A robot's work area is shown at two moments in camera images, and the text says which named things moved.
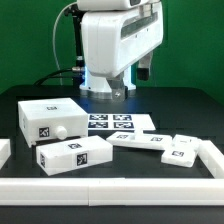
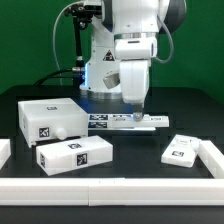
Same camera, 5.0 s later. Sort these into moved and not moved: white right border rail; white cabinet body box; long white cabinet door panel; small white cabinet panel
Moved: long white cabinet door panel
Not moved: small white cabinet panel; white cabinet body box; white right border rail
